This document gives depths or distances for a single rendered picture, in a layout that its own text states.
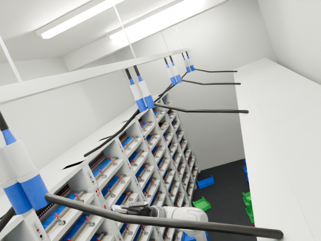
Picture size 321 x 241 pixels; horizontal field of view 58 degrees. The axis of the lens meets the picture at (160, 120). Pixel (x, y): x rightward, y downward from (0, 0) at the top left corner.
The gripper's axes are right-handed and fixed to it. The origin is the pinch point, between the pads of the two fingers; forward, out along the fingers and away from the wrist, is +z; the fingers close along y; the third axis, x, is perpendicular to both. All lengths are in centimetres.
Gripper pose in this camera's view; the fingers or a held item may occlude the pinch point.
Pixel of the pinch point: (119, 208)
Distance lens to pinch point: 141.0
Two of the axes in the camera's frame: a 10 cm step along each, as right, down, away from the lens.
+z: -7.2, -3.2, -6.1
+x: 4.6, 4.3, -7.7
